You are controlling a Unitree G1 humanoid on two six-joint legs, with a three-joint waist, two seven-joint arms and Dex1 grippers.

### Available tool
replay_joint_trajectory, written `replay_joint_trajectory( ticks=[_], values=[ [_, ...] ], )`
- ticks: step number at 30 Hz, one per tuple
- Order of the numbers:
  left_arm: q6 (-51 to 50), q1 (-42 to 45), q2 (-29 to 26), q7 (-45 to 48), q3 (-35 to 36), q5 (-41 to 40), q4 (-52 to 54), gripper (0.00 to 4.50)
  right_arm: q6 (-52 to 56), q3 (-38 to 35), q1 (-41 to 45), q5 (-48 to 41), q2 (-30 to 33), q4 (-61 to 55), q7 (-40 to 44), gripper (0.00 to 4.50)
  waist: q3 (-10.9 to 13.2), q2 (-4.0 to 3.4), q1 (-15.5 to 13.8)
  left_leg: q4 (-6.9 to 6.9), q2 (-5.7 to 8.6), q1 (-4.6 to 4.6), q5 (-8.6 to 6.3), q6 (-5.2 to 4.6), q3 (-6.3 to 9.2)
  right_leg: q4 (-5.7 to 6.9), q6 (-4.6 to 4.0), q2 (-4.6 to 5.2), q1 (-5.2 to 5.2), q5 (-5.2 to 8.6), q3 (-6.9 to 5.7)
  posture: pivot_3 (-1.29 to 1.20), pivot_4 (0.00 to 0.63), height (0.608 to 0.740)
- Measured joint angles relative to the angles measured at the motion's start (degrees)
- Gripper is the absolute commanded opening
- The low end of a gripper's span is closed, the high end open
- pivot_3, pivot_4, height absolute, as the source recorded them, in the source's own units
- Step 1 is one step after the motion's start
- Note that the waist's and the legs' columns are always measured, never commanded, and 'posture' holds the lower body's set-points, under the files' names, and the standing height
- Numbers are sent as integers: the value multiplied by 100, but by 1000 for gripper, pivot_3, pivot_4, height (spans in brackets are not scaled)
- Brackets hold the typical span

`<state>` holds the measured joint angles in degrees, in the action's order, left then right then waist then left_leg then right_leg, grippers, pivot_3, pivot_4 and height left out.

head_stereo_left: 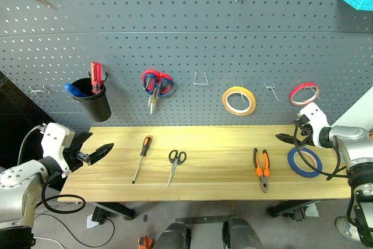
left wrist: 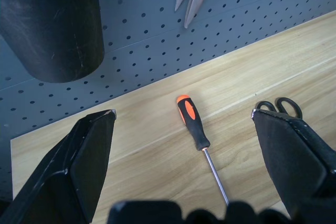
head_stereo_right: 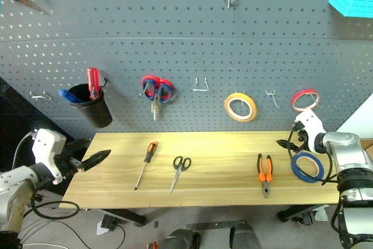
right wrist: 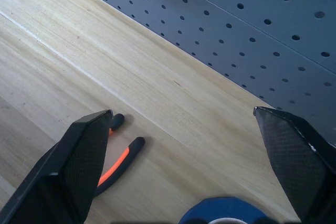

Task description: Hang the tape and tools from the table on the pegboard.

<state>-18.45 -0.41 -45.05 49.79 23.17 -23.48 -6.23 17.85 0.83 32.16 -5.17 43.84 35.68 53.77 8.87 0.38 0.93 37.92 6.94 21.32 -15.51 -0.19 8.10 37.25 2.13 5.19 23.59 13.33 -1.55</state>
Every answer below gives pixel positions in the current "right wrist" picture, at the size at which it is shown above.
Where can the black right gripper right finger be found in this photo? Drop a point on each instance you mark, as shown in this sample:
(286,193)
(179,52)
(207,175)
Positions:
(296,161)

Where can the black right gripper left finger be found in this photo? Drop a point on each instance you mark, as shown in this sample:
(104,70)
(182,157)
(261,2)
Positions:
(65,171)

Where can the grey pegboard panel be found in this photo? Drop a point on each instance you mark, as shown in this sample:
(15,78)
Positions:
(236,24)

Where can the orange and black pliers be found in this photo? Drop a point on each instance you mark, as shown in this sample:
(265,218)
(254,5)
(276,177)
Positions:
(123,155)

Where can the blue tape roll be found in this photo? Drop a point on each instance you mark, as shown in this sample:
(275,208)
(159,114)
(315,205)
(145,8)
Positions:
(223,209)

